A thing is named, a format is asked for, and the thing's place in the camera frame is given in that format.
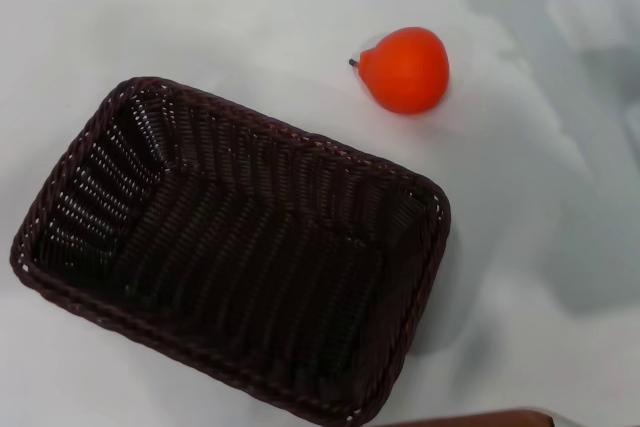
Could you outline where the dark brown woven basket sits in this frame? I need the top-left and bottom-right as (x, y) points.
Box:
(8, 76), (452, 427)

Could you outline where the brown rounded panel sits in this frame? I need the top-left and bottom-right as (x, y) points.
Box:
(382, 407), (557, 427)

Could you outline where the orange plastic pear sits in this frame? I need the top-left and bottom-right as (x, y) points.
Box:
(348, 27), (451, 115)

